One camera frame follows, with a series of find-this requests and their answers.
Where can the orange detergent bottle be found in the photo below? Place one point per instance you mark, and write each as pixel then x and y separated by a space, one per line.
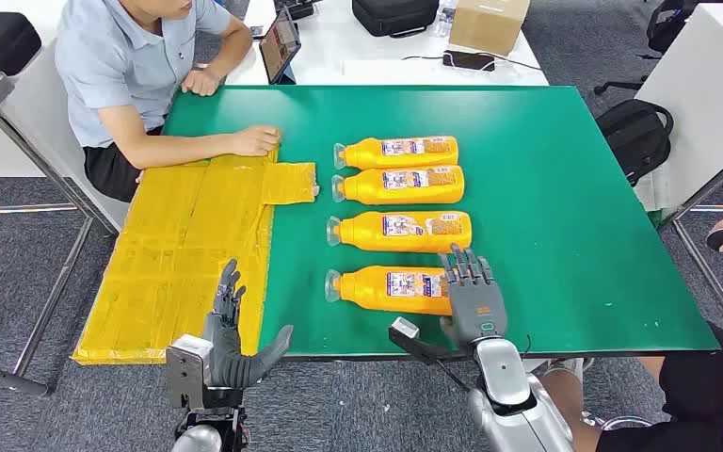
pixel 361 292
pixel 361 187
pixel 361 232
pixel 361 154

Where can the black office chair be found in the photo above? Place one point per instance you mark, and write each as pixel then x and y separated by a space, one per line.
pixel 667 25

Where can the clear plastic water bottle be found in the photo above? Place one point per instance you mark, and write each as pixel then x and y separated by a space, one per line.
pixel 444 19

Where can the person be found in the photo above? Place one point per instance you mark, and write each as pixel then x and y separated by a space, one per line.
pixel 704 393
pixel 118 68

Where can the white desk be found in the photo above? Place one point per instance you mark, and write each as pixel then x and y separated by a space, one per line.
pixel 31 106
pixel 698 93
pixel 336 56

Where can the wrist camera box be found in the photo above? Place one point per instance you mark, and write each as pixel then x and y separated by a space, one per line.
pixel 184 368
pixel 405 329

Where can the black backpack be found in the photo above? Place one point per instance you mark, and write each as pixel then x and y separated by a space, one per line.
pixel 636 137

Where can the white table foot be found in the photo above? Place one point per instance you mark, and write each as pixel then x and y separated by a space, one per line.
pixel 533 365

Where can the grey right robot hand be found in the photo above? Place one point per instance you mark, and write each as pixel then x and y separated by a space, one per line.
pixel 477 306

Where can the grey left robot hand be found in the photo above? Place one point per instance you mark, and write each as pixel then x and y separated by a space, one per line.
pixel 224 349

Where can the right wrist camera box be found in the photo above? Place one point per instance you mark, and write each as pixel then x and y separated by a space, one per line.
pixel 405 329

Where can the black tablet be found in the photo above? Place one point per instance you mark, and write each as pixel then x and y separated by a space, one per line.
pixel 279 45

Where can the black phone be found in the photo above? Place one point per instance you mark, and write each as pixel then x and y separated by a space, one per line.
pixel 467 60

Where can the yellow taped cardboard board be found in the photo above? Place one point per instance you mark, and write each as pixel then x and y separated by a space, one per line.
pixel 168 249

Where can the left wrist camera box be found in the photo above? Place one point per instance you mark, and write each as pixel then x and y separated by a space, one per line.
pixel 184 368

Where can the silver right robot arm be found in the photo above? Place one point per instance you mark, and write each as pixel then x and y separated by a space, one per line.
pixel 505 380

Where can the brown cardboard box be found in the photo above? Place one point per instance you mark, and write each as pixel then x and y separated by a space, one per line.
pixel 486 25

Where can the black desktop device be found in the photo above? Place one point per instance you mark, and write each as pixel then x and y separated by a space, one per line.
pixel 299 7

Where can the stack of papers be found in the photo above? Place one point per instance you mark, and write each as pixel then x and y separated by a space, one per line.
pixel 654 190

